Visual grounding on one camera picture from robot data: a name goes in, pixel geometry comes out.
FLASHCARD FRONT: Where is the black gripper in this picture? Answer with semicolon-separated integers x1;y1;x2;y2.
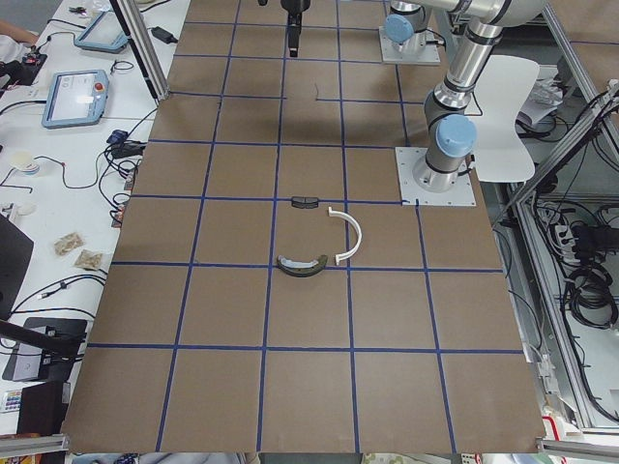
280;0;310;58

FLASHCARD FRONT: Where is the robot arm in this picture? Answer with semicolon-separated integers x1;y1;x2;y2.
280;0;427;57
414;0;546;193

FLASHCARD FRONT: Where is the black power adapter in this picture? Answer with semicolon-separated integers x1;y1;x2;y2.
150;26;178;44

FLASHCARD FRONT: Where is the dark grey brake pad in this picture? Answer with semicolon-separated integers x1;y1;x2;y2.
290;196;319;210

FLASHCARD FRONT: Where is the far blue teach pendant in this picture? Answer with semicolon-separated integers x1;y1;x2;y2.
74;11;128;54

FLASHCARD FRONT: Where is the blue teach pendant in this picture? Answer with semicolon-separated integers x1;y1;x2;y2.
42;70;108;130
74;11;128;54

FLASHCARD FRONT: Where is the white curved plastic part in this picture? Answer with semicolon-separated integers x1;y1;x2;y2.
327;206;365;266

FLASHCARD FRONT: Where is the white plastic chair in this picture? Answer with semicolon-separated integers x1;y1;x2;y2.
473;55;540;183

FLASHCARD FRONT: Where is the near blue teach pendant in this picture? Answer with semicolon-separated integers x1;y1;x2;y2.
42;70;108;130

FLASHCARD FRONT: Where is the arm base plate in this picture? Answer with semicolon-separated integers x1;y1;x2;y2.
378;26;440;66
395;147;476;207

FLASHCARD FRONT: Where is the aluminium frame post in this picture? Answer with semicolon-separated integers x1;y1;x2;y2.
110;0;169;102

